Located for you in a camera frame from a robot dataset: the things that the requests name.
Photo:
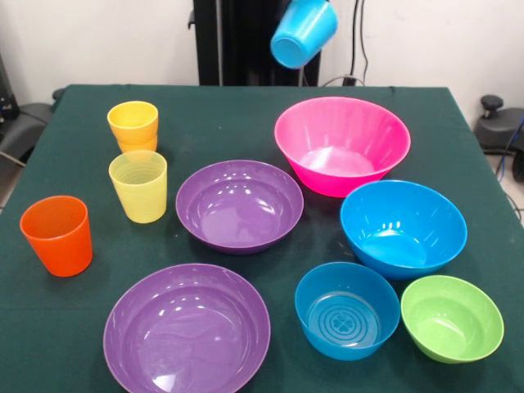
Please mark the pale yellow translucent cup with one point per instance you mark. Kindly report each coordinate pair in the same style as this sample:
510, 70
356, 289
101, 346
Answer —
139, 200

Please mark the blue cup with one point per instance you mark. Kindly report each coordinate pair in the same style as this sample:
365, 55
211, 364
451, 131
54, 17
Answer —
303, 37

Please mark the purple bowl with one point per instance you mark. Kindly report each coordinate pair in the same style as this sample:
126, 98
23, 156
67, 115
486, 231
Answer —
184, 335
237, 213

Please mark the pink bowl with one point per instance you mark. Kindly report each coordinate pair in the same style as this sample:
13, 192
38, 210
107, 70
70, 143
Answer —
327, 135

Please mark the amber yellow cup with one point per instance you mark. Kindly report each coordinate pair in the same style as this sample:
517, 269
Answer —
139, 145

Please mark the large blue bowl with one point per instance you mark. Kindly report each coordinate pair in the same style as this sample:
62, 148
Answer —
393, 245

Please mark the small blue patterned bowl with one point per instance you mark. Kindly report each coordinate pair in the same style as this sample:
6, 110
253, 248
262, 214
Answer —
344, 323

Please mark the orange cup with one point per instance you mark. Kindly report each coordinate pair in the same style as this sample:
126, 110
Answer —
61, 245

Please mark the dark green table cloth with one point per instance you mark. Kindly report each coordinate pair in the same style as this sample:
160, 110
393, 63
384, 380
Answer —
82, 307

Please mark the green bowl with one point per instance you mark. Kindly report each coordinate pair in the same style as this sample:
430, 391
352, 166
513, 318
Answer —
450, 323

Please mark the black pedestal leg with caster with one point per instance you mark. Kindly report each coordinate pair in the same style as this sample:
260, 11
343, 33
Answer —
499, 131
24, 123

